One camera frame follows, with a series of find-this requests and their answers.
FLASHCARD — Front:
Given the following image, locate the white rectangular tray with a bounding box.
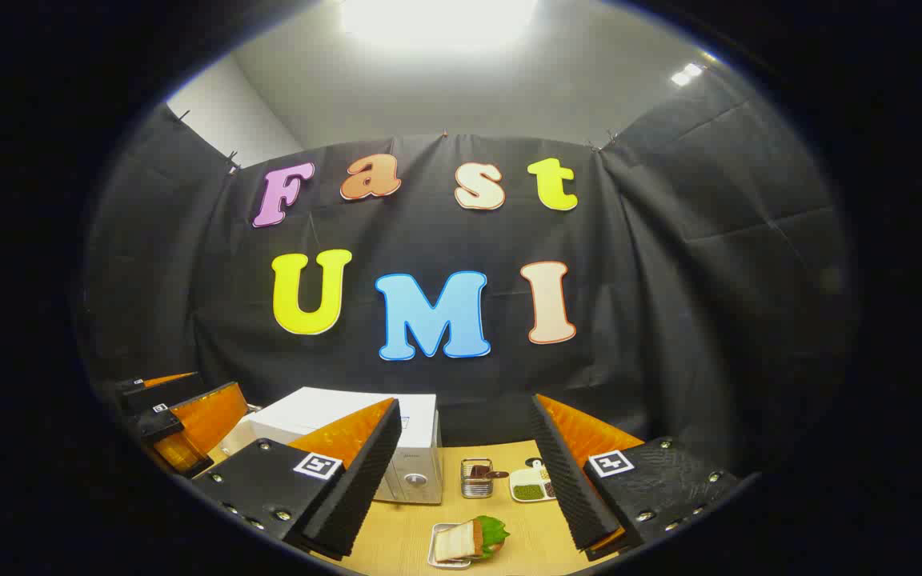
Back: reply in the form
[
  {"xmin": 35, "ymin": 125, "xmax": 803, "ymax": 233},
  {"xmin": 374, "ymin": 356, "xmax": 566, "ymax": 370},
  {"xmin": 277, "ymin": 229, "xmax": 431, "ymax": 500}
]
[{"xmin": 427, "ymin": 522, "xmax": 482, "ymax": 570}]

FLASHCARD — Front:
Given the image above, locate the black backdrop cloth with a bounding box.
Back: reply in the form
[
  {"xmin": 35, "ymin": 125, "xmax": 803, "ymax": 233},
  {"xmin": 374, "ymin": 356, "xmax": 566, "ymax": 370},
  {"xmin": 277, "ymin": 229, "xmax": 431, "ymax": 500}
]
[{"xmin": 81, "ymin": 68, "xmax": 858, "ymax": 481}]

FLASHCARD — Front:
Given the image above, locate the sandwich with green lettuce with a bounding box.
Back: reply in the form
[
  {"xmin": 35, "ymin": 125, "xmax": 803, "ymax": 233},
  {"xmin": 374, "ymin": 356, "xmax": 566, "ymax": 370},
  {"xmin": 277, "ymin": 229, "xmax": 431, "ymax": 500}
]
[{"xmin": 434, "ymin": 514, "xmax": 511, "ymax": 561}]

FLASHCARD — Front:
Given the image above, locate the white microwave oven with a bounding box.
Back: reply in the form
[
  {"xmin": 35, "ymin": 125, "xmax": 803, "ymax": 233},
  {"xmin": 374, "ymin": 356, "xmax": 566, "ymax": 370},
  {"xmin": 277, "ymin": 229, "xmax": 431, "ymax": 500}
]
[{"xmin": 221, "ymin": 386, "xmax": 444, "ymax": 505}]

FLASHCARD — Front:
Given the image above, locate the white divided dish with beans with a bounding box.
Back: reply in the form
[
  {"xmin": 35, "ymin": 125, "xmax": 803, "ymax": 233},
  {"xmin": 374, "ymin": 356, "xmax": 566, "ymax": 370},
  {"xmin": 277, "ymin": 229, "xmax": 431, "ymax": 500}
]
[{"xmin": 509, "ymin": 460, "xmax": 558, "ymax": 503}]

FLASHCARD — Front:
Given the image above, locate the large bright ceiling light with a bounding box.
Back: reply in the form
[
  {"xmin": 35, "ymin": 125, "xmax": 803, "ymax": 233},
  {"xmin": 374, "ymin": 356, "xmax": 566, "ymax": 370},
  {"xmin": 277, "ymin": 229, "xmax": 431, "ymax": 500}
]
[{"xmin": 339, "ymin": 0, "xmax": 540, "ymax": 50}]

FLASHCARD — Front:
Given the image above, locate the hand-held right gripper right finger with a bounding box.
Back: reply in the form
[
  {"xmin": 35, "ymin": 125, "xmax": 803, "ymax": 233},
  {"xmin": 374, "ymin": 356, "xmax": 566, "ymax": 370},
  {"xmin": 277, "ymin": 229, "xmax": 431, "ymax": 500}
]
[{"xmin": 529, "ymin": 392, "xmax": 740, "ymax": 561}]

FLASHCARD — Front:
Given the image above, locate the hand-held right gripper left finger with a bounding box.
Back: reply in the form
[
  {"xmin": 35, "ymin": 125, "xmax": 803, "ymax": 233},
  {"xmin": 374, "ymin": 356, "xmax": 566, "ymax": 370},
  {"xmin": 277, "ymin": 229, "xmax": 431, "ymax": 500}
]
[{"xmin": 191, "ymin": 398, "xmax": 403, "ymax": 561}]

